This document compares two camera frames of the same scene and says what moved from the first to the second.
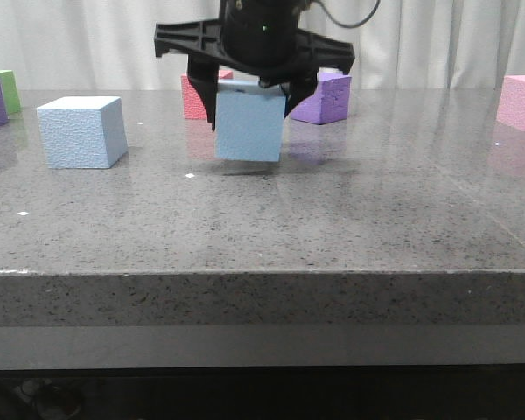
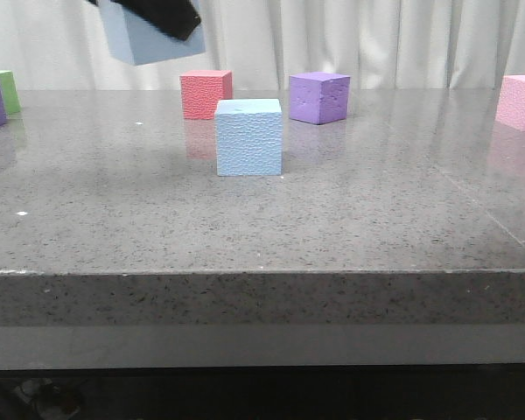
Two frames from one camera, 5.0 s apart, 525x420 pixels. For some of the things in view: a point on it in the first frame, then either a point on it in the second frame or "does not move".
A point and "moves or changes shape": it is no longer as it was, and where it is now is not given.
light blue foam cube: x=83 y=132 -> x=139 y=44
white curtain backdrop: x=406 y=44 does not move
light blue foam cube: x=249 y=121 moves or changes shape
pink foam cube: x=521 y=102 does not move
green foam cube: x=9 y=88 does not move
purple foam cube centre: x=330 y=103 does not move
